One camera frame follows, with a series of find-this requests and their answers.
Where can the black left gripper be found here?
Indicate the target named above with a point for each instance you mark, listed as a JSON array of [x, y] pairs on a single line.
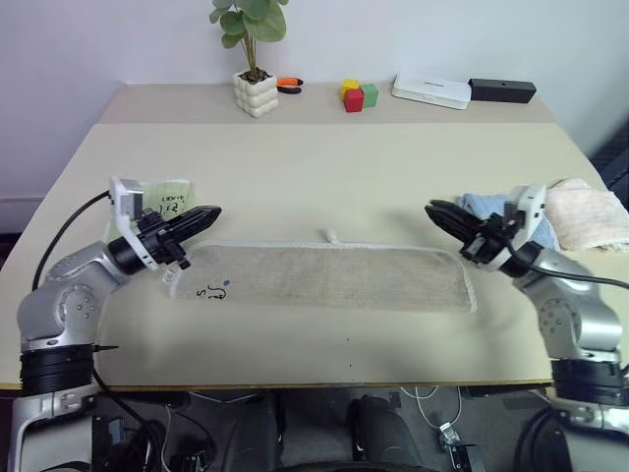
[[158, 237]]

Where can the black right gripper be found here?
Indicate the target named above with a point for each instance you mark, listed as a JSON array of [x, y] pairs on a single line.
[[489, 241]]

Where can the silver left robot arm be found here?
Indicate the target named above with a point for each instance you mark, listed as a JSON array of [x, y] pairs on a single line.
[[74, 290]]

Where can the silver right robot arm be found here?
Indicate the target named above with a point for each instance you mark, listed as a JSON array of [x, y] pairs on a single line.
[[580, 314]]

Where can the folded blue towel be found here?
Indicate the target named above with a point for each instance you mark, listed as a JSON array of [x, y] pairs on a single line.
[[484, 204]]

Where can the long beige towel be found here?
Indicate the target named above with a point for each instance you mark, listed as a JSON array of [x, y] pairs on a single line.
[[319, 275]]

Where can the folded pale pink towel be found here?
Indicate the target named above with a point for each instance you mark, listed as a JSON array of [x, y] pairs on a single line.
[[585, 216]]

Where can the flat white box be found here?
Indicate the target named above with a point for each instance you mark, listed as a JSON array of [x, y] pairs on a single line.
[[430, 91]]

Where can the long black box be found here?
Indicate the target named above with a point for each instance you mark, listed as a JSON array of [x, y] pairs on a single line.
[[501, 91]]

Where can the green plant in white pot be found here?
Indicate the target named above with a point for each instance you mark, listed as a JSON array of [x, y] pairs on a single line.
[[255, 96]]

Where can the green cube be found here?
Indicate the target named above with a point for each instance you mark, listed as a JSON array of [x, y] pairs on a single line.
[[371, 96]]

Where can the red cube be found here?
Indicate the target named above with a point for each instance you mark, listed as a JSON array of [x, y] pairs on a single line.
[[354, 101]]

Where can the orange black marker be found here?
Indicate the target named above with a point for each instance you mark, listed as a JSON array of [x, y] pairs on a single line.
[[290, 83]]

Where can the yellow cube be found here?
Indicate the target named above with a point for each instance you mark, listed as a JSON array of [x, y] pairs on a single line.
[[350, 84]]

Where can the black chair part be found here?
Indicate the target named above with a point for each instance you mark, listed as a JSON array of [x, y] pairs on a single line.
[[614, 157]]

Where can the dark rounded shape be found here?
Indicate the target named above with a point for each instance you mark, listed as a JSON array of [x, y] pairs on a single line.
[[383, 432]]

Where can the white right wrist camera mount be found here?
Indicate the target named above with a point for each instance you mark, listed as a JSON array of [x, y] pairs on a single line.
[[530, 204]]

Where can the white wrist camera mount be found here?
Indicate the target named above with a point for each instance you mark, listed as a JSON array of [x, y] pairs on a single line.
[[530, 204], [119, 196]]

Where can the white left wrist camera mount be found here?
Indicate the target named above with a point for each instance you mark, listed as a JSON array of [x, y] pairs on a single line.
[[119, 196]]

